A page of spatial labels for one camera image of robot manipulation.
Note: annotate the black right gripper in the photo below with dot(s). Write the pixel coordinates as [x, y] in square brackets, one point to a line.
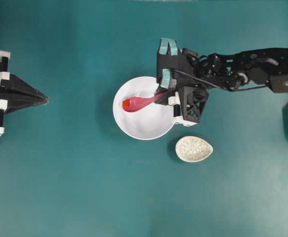
[169, 57]

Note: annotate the large white round bowl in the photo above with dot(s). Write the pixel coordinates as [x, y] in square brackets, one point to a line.
[152, 122]

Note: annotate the small red block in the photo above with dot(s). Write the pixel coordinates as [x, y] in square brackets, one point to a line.
[125, 104]

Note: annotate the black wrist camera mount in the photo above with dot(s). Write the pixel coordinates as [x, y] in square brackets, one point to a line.
[188, 105]

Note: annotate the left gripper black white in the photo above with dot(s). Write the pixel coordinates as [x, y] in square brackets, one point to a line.
[15, 94]

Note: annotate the pink plastic spoon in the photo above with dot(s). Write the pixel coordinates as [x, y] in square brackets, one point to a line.
[138, 103]

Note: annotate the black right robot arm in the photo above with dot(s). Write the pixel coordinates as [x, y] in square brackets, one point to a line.
[265, 67]

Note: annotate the speckled egg-shaped dish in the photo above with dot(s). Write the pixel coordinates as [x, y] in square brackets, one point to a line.
[193, 149]

